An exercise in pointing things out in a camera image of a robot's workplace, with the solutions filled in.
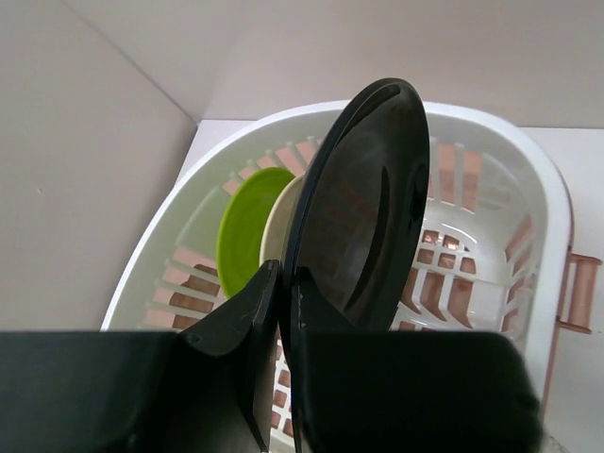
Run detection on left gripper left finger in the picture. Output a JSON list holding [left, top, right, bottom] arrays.
[[1, 260, 280, 452]]

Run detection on lime green plate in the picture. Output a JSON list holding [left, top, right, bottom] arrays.
[[216, 167, 294, 298]]

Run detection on cream plate with black patch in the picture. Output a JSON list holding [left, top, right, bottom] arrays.
[[259, 175, 304, 265]]

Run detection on white pink dish rack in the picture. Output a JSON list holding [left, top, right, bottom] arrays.
[[99, 97, 600, 445]]

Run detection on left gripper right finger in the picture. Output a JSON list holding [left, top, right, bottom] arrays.
[[292, 270, 543, 452]]

